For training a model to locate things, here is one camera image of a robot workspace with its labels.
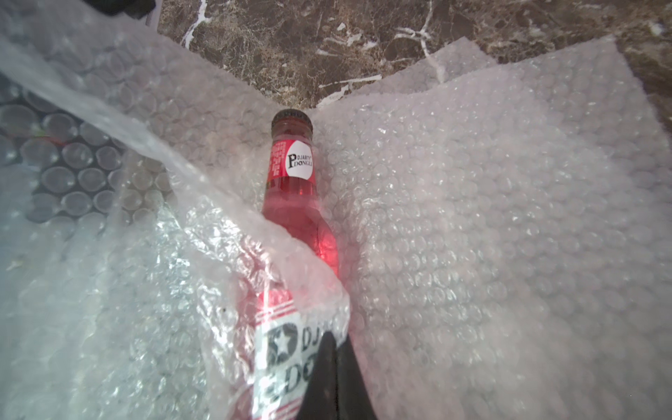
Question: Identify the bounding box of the red bottle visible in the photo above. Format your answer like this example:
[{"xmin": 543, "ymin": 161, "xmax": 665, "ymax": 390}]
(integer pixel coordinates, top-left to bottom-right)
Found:
[{"xmin": 232, "ymin": 108, "xmax": 339, "ymax": 419}]

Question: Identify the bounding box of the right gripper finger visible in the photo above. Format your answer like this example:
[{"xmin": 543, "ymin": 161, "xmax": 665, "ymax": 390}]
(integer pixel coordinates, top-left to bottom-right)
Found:
[{"xmin": 296, "ymin": 332, "xmax": 377, "ymax": 420}]

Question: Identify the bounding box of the bubble wrap sheet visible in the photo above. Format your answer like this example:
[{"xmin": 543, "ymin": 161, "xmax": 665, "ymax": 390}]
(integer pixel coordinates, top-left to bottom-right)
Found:
[
  {"xmin": 1, "ymin": 1, "xmax": 671, "ymax": 419},
  {"xmin": 344, "ymin": 38, "xmax": 497, "ymax": 100}
]

